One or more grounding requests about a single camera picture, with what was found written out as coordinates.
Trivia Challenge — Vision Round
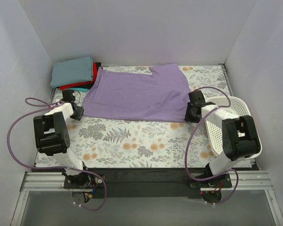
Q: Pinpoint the floral table cloth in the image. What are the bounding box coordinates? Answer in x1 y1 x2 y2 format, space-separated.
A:
34 65 232 169

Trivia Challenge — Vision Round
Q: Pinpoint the purple t shirt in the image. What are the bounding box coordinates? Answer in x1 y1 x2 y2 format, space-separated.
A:
82 64 191 122

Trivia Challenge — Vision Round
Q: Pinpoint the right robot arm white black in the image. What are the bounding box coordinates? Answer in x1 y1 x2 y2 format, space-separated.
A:
184 89 261 187

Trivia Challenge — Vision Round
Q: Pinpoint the folded grey-blue t shirt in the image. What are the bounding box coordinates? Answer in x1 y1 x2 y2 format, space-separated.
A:
50 56 93 88

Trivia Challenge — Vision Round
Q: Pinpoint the folded teal t shirt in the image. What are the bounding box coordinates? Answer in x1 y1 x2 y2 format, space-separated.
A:
71 88 89 92

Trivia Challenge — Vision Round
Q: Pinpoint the folded red t shirt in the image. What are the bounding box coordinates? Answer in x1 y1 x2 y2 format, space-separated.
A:
59 72 94 90

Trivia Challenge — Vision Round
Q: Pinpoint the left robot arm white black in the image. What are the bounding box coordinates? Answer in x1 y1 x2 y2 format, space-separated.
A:
33 90 91 188

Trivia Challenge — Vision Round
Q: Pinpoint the aluminium frame rail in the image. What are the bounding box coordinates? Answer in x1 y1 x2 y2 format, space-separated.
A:
11 168 283 226

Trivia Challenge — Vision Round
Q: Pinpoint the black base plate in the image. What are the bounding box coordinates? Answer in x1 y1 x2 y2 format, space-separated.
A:
63 167 234 200

